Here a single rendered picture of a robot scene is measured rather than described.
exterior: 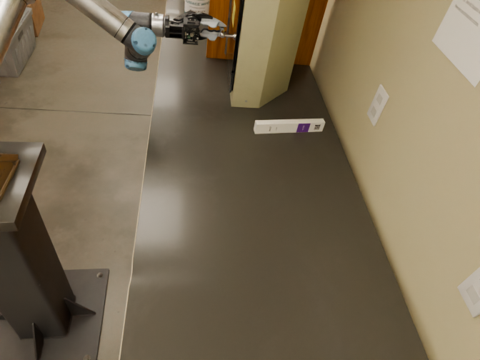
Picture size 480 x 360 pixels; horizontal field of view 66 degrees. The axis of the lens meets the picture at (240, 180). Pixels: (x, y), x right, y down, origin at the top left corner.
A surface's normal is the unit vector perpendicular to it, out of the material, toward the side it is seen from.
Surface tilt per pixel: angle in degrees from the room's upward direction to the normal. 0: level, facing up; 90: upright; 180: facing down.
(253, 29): 90
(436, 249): 90
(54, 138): 0
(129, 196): 0
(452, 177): 90
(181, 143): 0
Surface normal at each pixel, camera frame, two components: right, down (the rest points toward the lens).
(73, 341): 0.13, -0.69
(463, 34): -0.99, -0.03
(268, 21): 0.08, 0.73
